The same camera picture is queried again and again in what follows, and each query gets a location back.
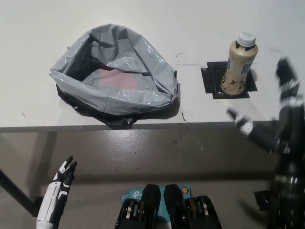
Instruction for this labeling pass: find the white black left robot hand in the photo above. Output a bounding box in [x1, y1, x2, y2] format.
[35, 156, 78, 224]

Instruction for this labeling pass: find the pink flat item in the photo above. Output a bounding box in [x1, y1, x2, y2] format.
[99, 68, 140, 89]

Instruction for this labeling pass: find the black table leg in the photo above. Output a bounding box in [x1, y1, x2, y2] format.
[0, 167, 45, 218]

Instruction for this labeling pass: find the black tape square marker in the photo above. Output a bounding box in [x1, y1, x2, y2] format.
[201, 61, 258, 99]

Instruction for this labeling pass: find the grey plastic bag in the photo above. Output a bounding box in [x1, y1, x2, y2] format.
[49, 23, 179, 131]

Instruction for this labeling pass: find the beige protein shake bottle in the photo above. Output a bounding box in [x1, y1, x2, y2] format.
[220, 31, 259, 96]

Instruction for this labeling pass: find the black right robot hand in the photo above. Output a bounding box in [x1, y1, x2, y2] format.
[226, 56, 305, 173]

